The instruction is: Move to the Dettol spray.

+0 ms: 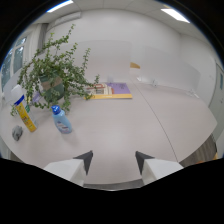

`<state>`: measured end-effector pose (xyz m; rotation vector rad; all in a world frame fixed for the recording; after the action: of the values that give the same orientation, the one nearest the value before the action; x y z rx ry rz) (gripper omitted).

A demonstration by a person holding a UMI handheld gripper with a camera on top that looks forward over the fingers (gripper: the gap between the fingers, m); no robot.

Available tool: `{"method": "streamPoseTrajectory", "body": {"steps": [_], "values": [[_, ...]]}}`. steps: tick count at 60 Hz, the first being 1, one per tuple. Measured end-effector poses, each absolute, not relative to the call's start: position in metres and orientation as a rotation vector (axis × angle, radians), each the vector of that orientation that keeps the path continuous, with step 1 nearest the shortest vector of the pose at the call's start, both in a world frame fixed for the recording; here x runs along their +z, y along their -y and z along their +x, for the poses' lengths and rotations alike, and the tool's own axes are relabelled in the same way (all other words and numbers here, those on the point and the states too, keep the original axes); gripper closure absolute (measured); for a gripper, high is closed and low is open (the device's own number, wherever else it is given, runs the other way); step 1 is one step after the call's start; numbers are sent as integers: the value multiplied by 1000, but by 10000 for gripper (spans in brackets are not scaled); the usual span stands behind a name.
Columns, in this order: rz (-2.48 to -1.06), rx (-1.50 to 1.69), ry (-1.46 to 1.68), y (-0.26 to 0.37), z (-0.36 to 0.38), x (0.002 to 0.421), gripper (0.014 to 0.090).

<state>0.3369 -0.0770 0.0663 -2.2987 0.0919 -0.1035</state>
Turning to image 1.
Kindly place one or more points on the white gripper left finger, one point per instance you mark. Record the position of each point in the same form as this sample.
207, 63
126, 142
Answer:
71, 168

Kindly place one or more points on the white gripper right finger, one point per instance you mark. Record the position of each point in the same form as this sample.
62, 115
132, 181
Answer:
156, 168

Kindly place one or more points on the yellow spray bottle white cap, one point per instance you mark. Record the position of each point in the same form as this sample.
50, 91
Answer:
24, 112

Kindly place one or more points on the blue bottle blue cap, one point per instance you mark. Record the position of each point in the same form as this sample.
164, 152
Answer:
62, 121

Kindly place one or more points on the small grey crumpled object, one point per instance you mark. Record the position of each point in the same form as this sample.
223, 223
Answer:
17, 132

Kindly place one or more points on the small purple flat packet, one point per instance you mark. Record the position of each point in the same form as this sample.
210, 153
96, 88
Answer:
36, 97

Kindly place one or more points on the dark green plant pot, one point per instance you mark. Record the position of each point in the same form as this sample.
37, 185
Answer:
53, 87

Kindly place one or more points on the purple and yellow book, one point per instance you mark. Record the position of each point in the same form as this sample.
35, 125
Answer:
111, 91

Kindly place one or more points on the green leafy potted plant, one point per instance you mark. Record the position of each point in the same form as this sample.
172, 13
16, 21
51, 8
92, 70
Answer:
56, 71

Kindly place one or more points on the white desk divider panel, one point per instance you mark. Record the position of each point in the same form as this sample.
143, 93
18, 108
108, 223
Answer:
115, 60

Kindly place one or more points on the rectangular ceiling light panel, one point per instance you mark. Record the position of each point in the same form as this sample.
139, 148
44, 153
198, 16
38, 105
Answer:
175, 14
60, 6

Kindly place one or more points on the window with frame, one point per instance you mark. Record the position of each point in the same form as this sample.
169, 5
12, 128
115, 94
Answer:
12, 63

